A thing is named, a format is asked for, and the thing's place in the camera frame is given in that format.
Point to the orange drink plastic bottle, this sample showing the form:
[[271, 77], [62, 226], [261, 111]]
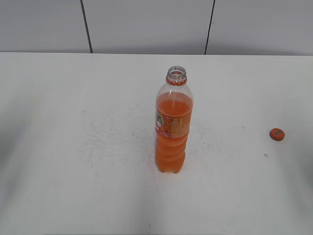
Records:
[[174, 105]]

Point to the orange bottle cap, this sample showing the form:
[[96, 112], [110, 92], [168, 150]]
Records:
[[277, 134]]

